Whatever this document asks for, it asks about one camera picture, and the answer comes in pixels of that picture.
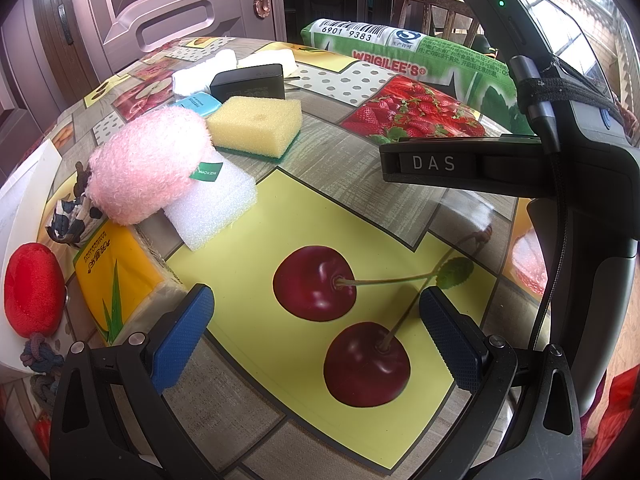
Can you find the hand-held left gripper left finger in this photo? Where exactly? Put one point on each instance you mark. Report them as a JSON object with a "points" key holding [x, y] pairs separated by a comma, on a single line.
{"points": [[182, 335]]}

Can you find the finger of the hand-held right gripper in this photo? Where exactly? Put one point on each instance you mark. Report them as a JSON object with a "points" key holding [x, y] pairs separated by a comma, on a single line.
{"points": [[435, 162]]}

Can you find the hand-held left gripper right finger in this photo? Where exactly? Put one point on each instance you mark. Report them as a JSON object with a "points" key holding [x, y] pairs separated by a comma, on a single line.
{"points": [[452, 345]]}

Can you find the yellow tissue pack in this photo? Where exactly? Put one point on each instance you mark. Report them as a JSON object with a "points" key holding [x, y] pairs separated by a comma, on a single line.
{"points": [[115, 270]]}

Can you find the green Wrigley's gum packet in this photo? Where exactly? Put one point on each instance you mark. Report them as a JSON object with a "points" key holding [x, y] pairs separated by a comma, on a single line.
{"points": [[450, 60]]}

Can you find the white foam block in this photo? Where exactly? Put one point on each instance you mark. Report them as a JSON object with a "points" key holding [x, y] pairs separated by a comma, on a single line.
{"points": [[215, 210]]}

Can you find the red plush toy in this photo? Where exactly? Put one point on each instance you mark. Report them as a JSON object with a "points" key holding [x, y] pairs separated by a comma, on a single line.
{"points": [[32, 285]]}

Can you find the black and white plush toy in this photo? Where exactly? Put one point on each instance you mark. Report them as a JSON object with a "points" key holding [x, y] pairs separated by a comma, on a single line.
{"points": [[67, 220]]}

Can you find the pink plush toy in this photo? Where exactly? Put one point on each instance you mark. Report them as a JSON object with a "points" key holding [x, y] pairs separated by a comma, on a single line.
{"points": [[145, 165]]}

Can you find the yellow sponge with green scourer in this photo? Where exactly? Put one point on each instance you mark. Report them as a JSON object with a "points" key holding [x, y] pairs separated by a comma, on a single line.
{"points": [[255, 122]]}

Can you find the white cardboard tray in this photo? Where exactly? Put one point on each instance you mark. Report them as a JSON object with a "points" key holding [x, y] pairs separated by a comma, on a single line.
{"points": [[25, 195]]}

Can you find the light blue tissue pack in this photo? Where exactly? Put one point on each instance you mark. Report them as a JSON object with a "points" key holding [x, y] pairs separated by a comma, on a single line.
{"points": [[202, 104]]}

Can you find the white towel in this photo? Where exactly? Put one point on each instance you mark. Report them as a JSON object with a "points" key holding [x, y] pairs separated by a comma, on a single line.
{"points": [[200, 72]]}

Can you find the fruit printed tablecloth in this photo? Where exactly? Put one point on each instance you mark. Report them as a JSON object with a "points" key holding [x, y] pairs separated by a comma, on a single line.
{"points": [[300, 210]]}

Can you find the wooden chair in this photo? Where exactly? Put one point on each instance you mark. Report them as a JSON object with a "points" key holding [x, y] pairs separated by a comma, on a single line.
{"points": [[425, 2]]}

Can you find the red cloth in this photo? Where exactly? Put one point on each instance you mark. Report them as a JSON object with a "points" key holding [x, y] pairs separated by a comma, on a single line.
{"points": [[617, 420]]}

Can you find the black power adapter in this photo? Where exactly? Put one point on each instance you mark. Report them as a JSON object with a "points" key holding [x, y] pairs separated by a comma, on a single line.
{"points": [[247, 82]]}

